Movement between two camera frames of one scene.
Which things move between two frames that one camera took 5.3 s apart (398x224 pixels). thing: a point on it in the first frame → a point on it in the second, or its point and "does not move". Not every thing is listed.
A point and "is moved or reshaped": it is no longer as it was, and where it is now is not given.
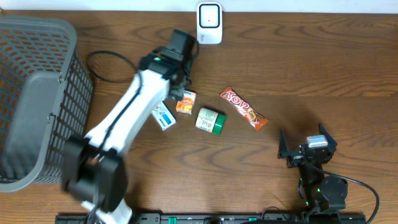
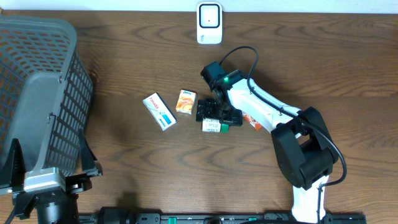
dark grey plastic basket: (46, 99) does not move
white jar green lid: (211, 121) is moved or reshaped
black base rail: (222, 219) does not move
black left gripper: (179, 91) → (77, 183)
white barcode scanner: (209, 23) does not move
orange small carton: (187, 105) does not move
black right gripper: (333, 143) → (206, 112)
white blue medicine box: (163, 116) does not move
